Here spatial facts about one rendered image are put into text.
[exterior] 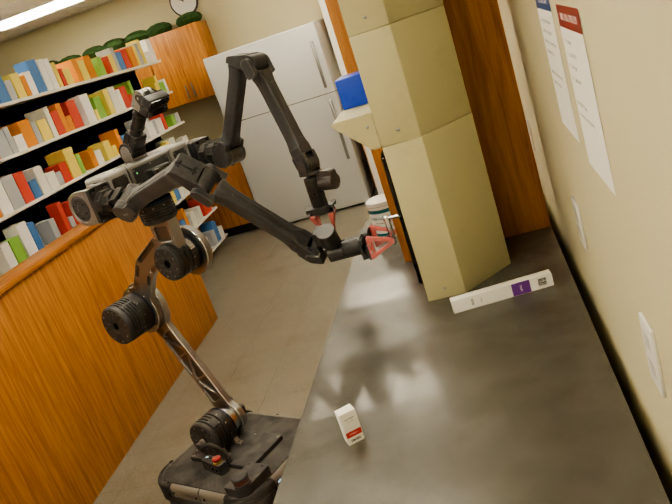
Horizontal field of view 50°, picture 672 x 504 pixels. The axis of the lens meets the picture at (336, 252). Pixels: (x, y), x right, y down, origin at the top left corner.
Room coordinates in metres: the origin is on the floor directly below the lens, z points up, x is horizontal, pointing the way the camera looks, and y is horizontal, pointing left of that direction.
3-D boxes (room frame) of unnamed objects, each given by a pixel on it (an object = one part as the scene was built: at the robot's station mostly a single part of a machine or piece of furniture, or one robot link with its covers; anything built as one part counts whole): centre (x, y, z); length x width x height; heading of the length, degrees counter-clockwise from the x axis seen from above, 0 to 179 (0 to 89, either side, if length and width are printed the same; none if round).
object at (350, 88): (2.17, -0.22, 1.56); 0.10 x 0.10 x 0.09; 76
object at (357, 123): (2.08, -0.19, 1.46); 0.32 x 0.11 x 0.10; 166
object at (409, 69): (2.03, -0.37, 1.33); 0.32 x 0.25 x 0.77; 166
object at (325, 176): (2.42, -0.04, 1.30); 0.11 x 0.09 x 0.12; 50
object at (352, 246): (2.00, -0.06, 1.14); 0.10 x 0.07 x 0.07; 165
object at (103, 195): (2.35, 0.65, 1.45); 0.09 x 0.08 x 0.12; 140
